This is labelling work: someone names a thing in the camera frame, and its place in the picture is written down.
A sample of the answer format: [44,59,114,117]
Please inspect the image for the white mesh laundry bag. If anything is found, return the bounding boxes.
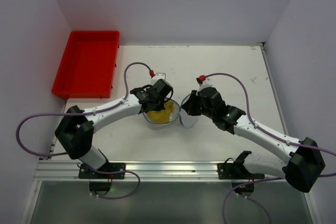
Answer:
[142,94,199,130]

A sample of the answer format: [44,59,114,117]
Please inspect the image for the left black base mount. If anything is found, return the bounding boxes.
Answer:
[78,163,126,195]

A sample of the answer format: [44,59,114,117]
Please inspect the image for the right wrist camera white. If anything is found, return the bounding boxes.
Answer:
[196,75,213,91]

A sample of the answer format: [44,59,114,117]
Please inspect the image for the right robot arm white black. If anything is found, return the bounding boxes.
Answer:
[182,87,326,193]

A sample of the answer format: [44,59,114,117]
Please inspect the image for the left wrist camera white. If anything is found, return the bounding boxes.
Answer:
[149,70,166,85]

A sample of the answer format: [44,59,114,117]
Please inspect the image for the red plastic tray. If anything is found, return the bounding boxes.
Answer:
[51,30,120,100]

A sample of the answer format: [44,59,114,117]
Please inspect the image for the aluminium mounting rail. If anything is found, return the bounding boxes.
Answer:
[33,160,270,183]

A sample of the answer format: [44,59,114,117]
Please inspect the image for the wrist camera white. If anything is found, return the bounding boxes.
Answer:
[196,75,213,91]
[149,70,166,85]

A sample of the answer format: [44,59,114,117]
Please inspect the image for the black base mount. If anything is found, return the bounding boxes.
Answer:
[78,163,126,195]
[217,151,265,187]

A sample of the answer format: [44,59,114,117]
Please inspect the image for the yellow bra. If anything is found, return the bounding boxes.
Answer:
[146,101,175,124]

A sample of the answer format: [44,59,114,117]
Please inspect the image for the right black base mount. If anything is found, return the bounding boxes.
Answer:
[217,151,265,187]

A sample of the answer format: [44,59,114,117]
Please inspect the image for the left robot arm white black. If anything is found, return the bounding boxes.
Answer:
[55,79,173,174]

